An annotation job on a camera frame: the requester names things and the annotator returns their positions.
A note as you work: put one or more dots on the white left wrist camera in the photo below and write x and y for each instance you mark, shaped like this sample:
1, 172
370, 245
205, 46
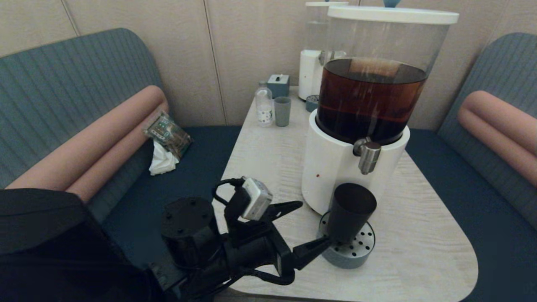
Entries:
256, 199

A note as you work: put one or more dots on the round blue perforated drip tray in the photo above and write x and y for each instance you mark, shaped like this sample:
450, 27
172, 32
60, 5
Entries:
356, 253
311, 103

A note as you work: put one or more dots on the pink bolster cushion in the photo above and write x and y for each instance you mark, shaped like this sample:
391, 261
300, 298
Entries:
84, 151
495, 121

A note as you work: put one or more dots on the white dispenser lid blue knob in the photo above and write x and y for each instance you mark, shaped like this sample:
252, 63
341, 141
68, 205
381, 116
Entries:
319, 4
390, 16

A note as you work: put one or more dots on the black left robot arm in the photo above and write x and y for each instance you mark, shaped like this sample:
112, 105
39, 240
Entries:
188, 230

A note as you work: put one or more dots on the grey blue cup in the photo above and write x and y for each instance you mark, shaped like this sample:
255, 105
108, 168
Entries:
282, 112

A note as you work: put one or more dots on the crumpled white tissue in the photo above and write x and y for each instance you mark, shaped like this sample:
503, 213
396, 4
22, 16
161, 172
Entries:
162, 162

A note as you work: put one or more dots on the empty clear drink dispenser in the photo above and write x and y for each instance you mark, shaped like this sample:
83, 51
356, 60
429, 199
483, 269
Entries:
309, 71

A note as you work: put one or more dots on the large tea drink dispenser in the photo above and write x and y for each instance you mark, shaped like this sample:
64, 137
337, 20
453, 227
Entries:
335, 176

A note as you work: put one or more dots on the black plastic cup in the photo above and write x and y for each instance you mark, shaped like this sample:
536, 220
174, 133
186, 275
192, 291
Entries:
350, 209

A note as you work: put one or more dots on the blue tissue box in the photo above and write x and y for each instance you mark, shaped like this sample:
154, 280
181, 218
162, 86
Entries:
278, 86

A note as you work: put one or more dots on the blue grey ribbed sofa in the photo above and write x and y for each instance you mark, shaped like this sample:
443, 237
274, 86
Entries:
503, 75
63, 84

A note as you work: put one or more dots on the green snack packet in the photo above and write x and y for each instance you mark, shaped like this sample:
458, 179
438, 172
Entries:
168, 133

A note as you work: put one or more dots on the silver metal dispenser tap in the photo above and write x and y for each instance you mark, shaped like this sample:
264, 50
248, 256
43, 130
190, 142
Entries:
369, 157

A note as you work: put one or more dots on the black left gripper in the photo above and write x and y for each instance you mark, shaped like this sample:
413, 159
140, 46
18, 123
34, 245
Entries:
256, 251

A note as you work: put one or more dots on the clear plastic water bottle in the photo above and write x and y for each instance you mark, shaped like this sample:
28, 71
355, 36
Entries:
264, 107

